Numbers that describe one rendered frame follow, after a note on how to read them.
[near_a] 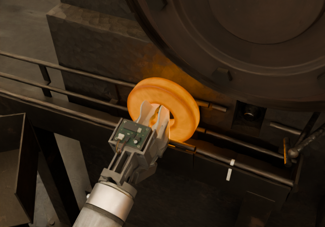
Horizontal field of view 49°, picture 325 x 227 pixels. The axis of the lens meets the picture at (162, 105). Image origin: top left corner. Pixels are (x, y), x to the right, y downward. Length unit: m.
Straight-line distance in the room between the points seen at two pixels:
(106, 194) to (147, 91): 0.22
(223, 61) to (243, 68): 0.02
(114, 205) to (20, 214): 0.27
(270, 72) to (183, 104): 0.28
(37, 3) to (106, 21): 2.01
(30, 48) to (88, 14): 1.52
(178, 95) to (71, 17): 0.30
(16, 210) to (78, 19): 0.42
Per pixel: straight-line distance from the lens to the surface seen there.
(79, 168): 1.60
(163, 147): 0.68
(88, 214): 0.61
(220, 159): 0.72
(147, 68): 0.76
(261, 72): 0.44
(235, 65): 0.44
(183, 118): 0.71
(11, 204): 0.84
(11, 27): 2.56
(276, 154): 0.76
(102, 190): 0.62
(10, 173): 0.89
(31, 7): 2.74
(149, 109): 0.71
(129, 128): 0.63
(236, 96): 0.59
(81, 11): 0.84
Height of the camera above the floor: 1.29
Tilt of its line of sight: 45 degrees down
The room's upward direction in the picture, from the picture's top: straight up
